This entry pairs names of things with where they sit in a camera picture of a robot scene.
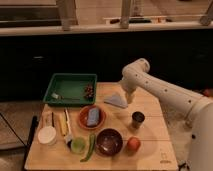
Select grey towel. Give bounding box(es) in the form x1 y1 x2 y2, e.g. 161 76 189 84
104 93 128 108

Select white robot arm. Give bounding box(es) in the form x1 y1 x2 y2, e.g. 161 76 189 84
120 58 213 171

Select purple bowl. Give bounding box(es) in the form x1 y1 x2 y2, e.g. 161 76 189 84
95 128 123 157

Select dark metal cup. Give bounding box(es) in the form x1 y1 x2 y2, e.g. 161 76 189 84
132 111 145 129

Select red grapes bunch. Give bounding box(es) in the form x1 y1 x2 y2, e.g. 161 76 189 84
84 84 94 99

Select blue sponge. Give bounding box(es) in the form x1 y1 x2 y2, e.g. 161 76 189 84
87 107 99 127

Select orange plate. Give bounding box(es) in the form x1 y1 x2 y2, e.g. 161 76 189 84
77 105 106 130

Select orange fruit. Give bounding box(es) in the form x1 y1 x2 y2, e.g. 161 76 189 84
127 137 141 152

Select green chili pepper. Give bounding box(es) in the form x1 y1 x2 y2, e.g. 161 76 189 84
80 134 96 162

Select green plastic tray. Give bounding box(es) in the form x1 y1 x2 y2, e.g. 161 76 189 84
43 73 97 107

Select yellow corn cob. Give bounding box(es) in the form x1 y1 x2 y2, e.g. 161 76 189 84
59 114 67 136

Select green small cup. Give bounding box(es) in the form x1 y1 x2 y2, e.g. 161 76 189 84
71 137 86 154

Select silver spoon in tray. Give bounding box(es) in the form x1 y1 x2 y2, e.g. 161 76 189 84
51 93 80 101

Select white round lid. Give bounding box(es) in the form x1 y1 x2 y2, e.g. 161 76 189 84
38 126 56 145

